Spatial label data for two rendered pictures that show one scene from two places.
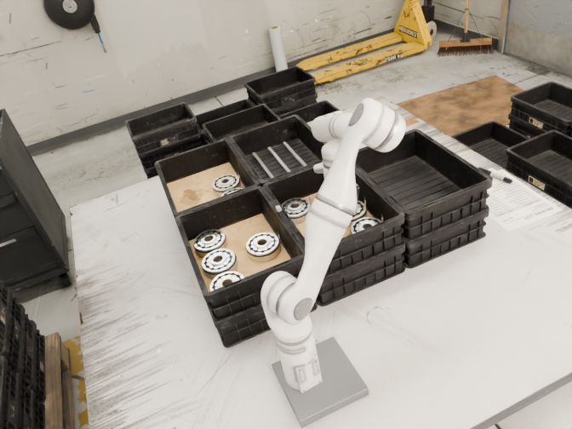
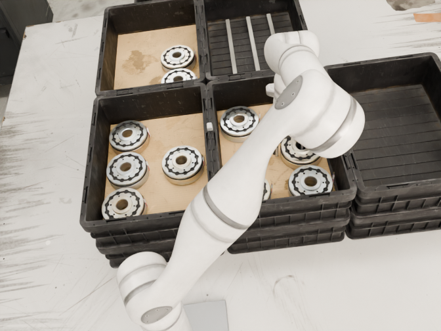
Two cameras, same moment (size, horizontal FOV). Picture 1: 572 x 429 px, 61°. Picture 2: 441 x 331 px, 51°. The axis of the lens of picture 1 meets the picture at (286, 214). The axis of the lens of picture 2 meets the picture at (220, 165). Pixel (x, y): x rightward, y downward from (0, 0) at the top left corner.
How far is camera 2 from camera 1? 54 cm
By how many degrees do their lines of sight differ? 20
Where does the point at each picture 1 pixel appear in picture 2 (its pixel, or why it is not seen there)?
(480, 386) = not seen: outside the picture
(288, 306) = (135, 312)
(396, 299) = (317, 274)
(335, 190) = (226, 196)
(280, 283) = (136, 274)
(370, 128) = (299, 126)
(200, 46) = not seen: outside the picture
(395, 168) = (386, 96)
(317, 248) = (186, 259)
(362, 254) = (289, 218)
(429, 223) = (390, 203)
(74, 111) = not seen: outside the picture
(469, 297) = (405, 305)
